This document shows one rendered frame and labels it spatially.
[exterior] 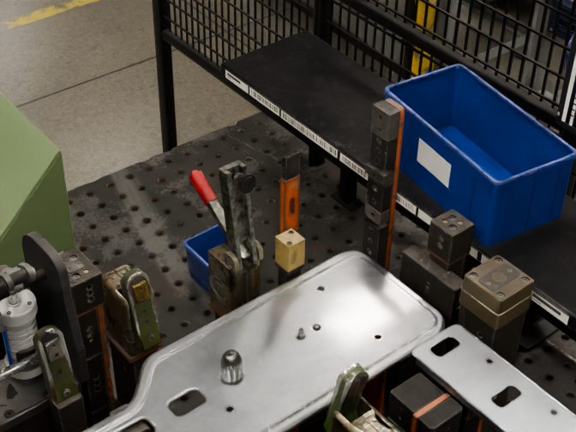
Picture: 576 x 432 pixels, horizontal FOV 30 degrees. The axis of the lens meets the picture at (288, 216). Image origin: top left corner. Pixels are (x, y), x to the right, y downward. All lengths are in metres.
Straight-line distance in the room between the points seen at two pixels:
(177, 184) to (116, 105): 1.56
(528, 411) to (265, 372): 0.37
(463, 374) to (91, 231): 0.97
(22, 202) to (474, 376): 0.82
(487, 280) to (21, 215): 0.80
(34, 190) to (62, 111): 2.02
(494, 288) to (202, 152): 1.02
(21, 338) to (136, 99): 2.43
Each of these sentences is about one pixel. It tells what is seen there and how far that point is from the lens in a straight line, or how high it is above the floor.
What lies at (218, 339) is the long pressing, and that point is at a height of 1.00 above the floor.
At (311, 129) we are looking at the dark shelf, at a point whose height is 1.03.
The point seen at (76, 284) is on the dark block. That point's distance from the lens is 1.52.
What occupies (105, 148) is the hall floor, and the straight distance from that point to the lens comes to 3.68.
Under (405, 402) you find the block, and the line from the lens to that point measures 1.55.
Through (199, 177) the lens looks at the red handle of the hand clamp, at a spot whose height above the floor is 1.14.
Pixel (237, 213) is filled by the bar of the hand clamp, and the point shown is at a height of 1.14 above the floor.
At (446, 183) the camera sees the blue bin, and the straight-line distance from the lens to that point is 1.75.
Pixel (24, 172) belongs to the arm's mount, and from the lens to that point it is 1.90.
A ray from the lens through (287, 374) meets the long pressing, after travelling 1.54.
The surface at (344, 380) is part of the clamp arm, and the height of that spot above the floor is 1.11.
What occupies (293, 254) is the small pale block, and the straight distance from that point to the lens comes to 1.65.
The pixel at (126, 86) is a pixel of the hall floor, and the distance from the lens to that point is 3.99.
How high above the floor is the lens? 2.15
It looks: 40 degrees down
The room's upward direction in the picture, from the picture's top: 1 degrees clockwise
